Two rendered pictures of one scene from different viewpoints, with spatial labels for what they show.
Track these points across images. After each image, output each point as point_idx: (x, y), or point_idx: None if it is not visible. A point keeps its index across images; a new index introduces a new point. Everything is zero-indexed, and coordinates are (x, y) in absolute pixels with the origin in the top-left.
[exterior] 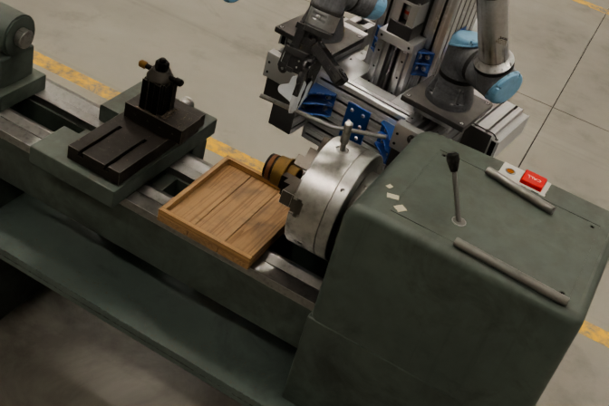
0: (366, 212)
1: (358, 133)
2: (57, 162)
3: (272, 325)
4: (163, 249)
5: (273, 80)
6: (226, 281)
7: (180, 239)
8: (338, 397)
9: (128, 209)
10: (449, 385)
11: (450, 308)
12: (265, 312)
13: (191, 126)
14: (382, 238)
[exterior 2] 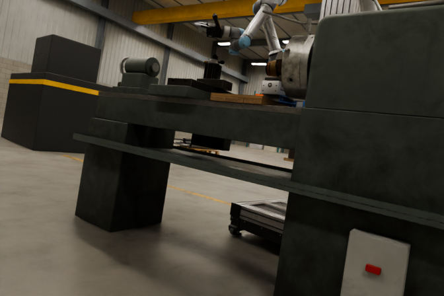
0: (329, 15)
1: (315, 23)
2: (161, 85)
3: (279, 140)
4: (213, 121)
5: (265, 92)
6: (248, 122)
7: (222, 108)
8: (331, 162)
9: (195, 105)
10: (413, 106)
11: (398, 44)
12: (273, 132)
13: (228, 82)
14: (342, 24)
